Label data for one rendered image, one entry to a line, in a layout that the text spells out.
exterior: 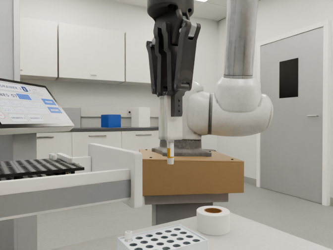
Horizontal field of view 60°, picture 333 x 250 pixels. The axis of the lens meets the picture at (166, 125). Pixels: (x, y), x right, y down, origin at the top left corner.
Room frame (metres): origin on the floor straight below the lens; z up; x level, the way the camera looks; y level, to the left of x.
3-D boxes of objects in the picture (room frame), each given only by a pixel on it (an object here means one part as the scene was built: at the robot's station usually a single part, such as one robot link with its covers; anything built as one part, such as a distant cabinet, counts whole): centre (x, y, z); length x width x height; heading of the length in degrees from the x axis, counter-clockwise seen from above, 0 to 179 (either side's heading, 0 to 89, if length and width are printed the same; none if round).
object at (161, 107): (0.47, 0.00, 1.00); 0.03 x 0.01 x 0.07; 121
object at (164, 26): (0.45, -0.01, 1.08); 0.04 x 0.01 x 0.11; 121
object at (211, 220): (0.61, -0.10, 0.78); 0.07 x 0.07 x 0.04
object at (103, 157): (0.68, 0.13, 0.87); 0.29 x 0.02 x 0.11; 33
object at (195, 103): (1.08, -0.07, 1.03); 0.18 x 0.16 x 0.22; 81
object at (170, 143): (0.46, -0.01, 0.94); 0.01 x 0.01 x 0.05
